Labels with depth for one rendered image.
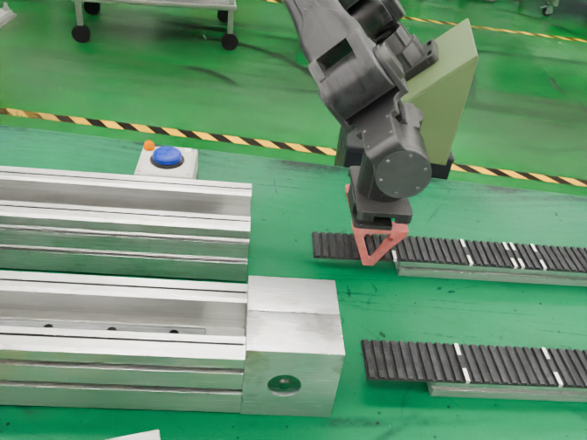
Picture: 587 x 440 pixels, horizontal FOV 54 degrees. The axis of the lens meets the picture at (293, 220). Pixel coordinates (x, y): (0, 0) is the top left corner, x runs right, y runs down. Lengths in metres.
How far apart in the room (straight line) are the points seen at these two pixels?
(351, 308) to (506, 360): 0.18
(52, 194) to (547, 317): 0.64
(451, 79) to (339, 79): 0.39
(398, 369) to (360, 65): 0.31
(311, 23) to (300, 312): 0.31
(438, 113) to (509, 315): 0.38
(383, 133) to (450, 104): 0.43
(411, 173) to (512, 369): 0.24
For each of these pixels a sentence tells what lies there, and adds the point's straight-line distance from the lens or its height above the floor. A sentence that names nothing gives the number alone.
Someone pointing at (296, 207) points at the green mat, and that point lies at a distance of 0.87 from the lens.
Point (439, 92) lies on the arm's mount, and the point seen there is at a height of 0.91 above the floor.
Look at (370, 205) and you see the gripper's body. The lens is 0.68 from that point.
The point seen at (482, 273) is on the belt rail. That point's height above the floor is 0.79.
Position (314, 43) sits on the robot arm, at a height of 1.06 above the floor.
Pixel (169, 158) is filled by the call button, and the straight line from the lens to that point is 0.82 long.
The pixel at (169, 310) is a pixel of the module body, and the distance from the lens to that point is 0.60.
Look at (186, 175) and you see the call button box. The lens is 0.81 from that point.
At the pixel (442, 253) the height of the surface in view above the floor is 0.81.
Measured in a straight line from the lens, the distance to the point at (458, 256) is 0.79.
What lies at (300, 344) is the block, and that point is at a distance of 0.54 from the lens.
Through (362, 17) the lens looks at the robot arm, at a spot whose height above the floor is 0.99.
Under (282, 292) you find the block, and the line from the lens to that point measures 0.59.
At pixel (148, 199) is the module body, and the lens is 0.75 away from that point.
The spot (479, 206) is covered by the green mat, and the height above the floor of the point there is 0.78.
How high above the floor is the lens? 1.28
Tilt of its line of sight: 36 degrees down
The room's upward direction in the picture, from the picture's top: 8 degrees clockwise
